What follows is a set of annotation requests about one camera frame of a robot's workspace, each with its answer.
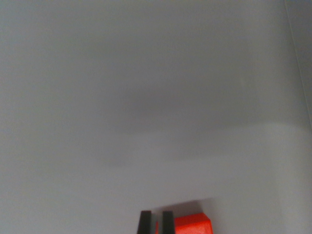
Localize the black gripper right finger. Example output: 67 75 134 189
160 211 176 234

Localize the red block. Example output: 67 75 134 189
155 212 214 234

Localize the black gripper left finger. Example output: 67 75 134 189
137 211 153 234

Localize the white plastic bin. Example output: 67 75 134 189
0 0 312 234

